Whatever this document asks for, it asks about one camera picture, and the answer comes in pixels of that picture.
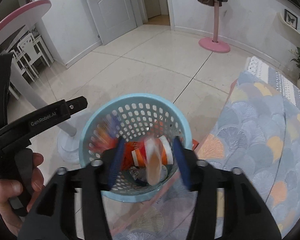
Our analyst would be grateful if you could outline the red white paper bag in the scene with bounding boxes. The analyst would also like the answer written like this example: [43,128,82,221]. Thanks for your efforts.
[129,135,174,186]

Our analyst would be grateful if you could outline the person's left hand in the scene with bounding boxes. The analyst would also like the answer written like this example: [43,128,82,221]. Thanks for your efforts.
[0,153,45,236]

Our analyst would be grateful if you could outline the patterned fan-leaf table cloth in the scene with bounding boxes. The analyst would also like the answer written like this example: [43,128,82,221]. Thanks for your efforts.
[114,71,300,239]

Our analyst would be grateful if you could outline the white chair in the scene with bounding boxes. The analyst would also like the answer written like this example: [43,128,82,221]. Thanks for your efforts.
[8,31,53,82]

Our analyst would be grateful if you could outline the light blue laundry basket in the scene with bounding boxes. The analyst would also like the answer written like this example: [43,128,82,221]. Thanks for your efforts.
[79,93,193,203]

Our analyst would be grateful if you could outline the striped dotted blanket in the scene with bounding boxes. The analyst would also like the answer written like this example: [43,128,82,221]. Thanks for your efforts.
[245,56,300,110]

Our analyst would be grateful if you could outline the pink round table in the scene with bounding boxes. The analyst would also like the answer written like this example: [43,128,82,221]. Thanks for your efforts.
[0,0,52,55]

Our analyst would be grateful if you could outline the pink coat rack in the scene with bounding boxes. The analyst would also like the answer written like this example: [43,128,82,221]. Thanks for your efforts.
[198,2,230,53]

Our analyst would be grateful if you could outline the white door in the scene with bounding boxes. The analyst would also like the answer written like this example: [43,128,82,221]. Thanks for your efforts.
[86,0,136,45]

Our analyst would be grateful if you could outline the framed butterfly picture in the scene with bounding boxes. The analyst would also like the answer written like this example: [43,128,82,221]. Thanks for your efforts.
[284,9,298,29]

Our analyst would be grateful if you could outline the white wall shelf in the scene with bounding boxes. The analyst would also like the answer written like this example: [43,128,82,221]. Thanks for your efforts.
[277,12,300,36]

